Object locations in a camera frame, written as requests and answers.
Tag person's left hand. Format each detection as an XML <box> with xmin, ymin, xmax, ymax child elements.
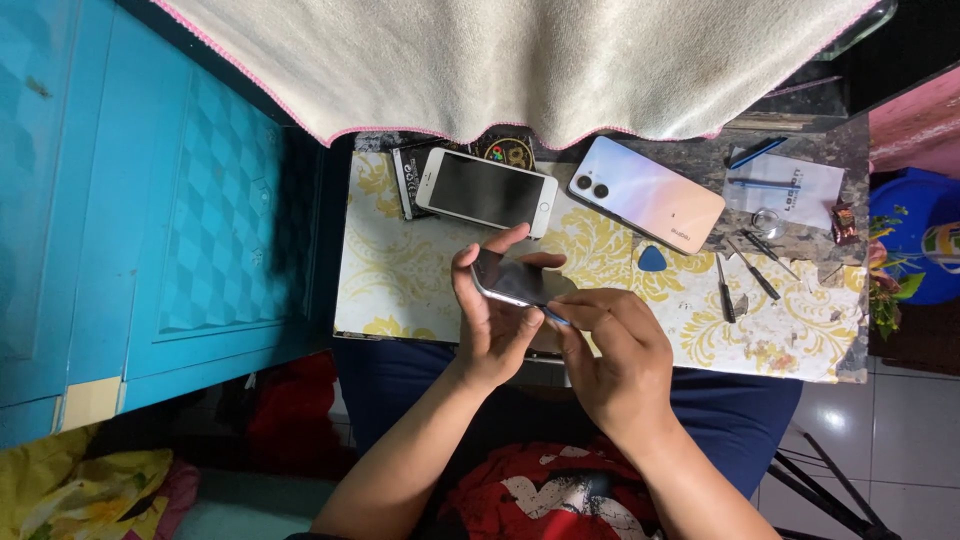
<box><xmin>450</xmin><ymin>223</ymin><xmax>568</xmax><ymax>393</ymax></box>

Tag person's right hand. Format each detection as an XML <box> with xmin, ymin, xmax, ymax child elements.
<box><xmin>545</xmin><ymin>288</ymin><xmax>677</xmax><ymax>445</ymax></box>

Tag dark silver-edged smartphone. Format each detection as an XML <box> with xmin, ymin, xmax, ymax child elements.
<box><xmin>470</xmin><ymin>247</ymin><xmax>579</xmax><ymax>311</ymax></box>

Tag white yellow floral table cover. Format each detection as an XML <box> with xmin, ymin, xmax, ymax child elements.
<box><xmin>333</xmin><ymin>149</ymin><xmax>869</xmax><ymax>385</ymax></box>

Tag short black screwdriver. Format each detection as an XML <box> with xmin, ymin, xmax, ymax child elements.
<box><xmin>714</xmin><ymin>253</ymin><xmax>738</xmax><ymax>325</ymax></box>

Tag white smartphone with home button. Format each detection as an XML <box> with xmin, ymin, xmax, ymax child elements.
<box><xmin>415</xmin><ymin>147</ymin><xmax>561</xmax><ymax>240</ymax></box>

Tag person's red printed shirt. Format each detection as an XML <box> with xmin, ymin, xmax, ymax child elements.
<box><xmin>420</xmin><ymin>438</ymin><xmax>669</xmax><ymax>540</ymax></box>

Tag black screwdriver with silver shaft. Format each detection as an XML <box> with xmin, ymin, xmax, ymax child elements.
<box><xmin>726</xmin><ymin>237</ymin><xmax>783</xmax><ymax>302</ymax></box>

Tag pink gradient smartphone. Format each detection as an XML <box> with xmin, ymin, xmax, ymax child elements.
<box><xmin>567</xmin><ymin>135</ymin><xmax>728</xmax><ymax>257</ymax></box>

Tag black phone battery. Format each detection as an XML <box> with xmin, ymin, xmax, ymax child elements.
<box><xmin>391</xmin><ymin>141</ymin><xmax>453</xmax><ymax>222</ymax></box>

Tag long thin black screwdriver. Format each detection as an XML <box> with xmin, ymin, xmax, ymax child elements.
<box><xmin>740</xmin><ymin>228</ymin><xmax>804</xmax><ymax>284</ymax></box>

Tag black packet with round logo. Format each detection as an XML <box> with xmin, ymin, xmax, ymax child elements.
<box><xmin>471</xmin><ymin>133</ymin><xmax>538</xmax><ymax>173</ymax></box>

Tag red cloth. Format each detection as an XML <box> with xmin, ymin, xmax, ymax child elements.
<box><xmin>246</xmin><ymin>350</ymin><xmax>340</xmax><ymax>470</ymax></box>

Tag clear suction cup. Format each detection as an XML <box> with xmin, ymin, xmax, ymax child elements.
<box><xmin>751</xmin><ymin>207</ymin><xmax>788</xmax><ymax>242</ymax></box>

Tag blue pen tool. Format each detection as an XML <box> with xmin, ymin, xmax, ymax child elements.
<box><xmin>728</xmin><ymin>136</ymin><xmax>789</xmax><ymax>171</ymax></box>
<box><xmin>726</xmin><ymin>177</ymin><xmax>802</xmax><ymax>192</ymax></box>

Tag black metal stand legs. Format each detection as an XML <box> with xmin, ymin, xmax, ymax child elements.
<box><xmin>765</xmin><ymin>422</ymin><xmax>903</xmax><ymax>540</ymax></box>

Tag white printed paper sheet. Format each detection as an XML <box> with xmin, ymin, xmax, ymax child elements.
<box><xmin>722</xmin><ymin>153</ymin><xmax>846</xmax><ymax>231</ymax></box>

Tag brown foil wrapper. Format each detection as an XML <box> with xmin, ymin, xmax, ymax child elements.
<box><xmin>830</xmin><ymin>201</ymin><xmax>861</xmax><ymax>248</ymax></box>

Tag artificial flower bunch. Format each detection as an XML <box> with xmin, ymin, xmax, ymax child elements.
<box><xmin>867</xmin><ymin>213</ymin><xmax>929</xmax><ymax>341</ymax></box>

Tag cream towel with pink edge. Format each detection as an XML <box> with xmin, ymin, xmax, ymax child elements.
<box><xmin>148</xmin><ymin>0</ymin><xmax>885</xmax><ymax>151</ymax></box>

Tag wooden strip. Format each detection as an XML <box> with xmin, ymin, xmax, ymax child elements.
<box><xmin>723</xmin><ymin>111</ymin><xmax>851</xmax><ymax>134</ymax></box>

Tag blue plastic basin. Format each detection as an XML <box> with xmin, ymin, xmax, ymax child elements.
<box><xmin>869</xmin><ymin>167</ymin><xmax>960</xmax><ymax>306</ymax></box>

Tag turquoise patterned cabinet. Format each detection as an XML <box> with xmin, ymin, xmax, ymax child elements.
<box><xmin>0</xmin><ymin>0</ymin><xmax>333</xmax><ymax>453</ymax></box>

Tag pink board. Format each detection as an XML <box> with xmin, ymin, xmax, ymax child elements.
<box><xmin>867</xmin><ymin>66</ymin><xmax>960</xmax><ymax>179</ymax></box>

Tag clear glass panel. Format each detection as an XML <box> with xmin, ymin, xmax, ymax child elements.
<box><xmin>812</xmin><ymin>0</ymin><xmax>899</xmax><ymax>63</ymax></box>

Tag yellow floral cloth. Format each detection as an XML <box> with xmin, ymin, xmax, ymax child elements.
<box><xmin>0</xmin><ymin>424</ymin><xmax>201</xmax><ymax>540</ymax></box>

